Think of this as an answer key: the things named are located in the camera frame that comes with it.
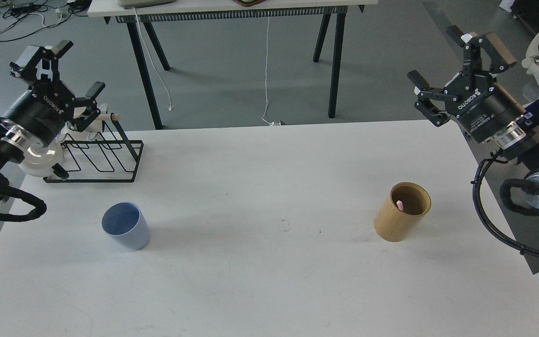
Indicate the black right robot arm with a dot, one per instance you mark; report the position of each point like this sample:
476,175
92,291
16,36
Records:
519,195

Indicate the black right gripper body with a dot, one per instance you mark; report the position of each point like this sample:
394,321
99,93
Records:
486,112

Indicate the blue plastic cup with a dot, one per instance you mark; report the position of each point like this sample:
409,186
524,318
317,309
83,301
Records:
126,224

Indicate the black wire dish rack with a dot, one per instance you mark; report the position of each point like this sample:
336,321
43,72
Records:
103,152

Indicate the clear glass bowl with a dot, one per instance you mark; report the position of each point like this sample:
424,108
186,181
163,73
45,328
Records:
39,161

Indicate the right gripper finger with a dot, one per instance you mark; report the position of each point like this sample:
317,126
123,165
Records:
426,94
501,59

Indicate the wooden cylindrical holder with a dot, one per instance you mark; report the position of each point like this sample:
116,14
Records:
393,225

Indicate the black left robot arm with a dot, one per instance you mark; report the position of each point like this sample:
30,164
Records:
17,205

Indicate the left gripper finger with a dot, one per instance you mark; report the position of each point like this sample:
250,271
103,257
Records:
38,64
90,105

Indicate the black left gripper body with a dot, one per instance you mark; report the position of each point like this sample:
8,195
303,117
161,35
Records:
42,110

